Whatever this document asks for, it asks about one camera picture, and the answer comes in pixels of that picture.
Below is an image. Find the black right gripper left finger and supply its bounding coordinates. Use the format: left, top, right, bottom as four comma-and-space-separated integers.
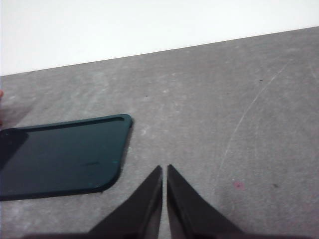
88, 165, 163, 239

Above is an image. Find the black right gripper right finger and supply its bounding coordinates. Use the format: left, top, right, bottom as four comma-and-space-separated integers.
166, 164, 240, 239

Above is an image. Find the dark green rectangular tray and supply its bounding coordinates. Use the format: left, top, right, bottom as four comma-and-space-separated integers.
0, 114, 134, 201

